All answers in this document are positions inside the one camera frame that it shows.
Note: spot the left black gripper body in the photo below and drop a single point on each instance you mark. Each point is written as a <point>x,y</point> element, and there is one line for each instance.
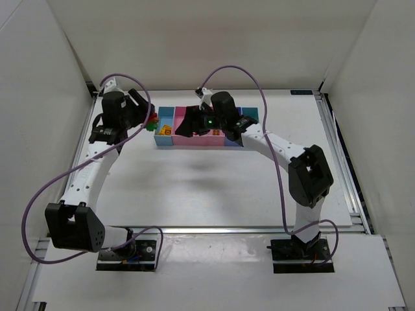
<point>140,103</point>

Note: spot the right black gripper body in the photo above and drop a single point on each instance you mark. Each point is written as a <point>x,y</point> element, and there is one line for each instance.
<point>196,118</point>

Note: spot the yellow lego brick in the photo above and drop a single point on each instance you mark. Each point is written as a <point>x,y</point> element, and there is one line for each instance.
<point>165,130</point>

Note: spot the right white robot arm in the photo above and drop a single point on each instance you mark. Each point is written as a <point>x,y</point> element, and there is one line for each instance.
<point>309,175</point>

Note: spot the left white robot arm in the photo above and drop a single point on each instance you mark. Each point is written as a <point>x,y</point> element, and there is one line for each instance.
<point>72,222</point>

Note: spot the large pink bin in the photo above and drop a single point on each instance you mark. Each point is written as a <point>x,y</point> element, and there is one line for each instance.
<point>178,140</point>

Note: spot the narrow pink bin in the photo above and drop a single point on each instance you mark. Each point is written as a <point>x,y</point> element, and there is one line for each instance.
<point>215,140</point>

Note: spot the purple green red lego stack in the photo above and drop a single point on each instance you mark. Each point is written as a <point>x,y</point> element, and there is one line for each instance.
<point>152,123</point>

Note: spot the left light blue bin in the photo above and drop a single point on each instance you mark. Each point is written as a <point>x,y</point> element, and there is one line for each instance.
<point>166,116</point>

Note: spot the light blue bin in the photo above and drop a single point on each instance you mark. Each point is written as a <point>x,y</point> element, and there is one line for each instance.
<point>251,112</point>
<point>166,116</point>

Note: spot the dark blue bin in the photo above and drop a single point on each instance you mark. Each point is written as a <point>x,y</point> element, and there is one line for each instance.
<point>229,143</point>

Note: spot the right light blue bin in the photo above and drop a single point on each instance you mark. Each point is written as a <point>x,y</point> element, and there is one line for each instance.
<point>251,112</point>

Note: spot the white table board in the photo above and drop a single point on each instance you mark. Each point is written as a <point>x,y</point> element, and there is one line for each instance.
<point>235,187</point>

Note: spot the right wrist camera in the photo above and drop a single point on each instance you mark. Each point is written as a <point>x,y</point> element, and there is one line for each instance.
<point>204,95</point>

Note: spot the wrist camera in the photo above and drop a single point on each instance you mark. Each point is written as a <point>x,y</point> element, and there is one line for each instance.
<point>204,95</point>
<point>110,85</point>

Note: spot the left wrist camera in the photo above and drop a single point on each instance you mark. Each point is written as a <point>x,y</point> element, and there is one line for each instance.
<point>110,85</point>

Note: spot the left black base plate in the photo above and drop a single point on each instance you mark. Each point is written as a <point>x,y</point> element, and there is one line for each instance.
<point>140,256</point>

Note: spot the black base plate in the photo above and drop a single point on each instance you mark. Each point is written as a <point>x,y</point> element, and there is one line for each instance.
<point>289,259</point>
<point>140,256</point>

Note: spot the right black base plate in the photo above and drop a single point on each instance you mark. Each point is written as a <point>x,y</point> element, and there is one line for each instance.
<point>289,259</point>

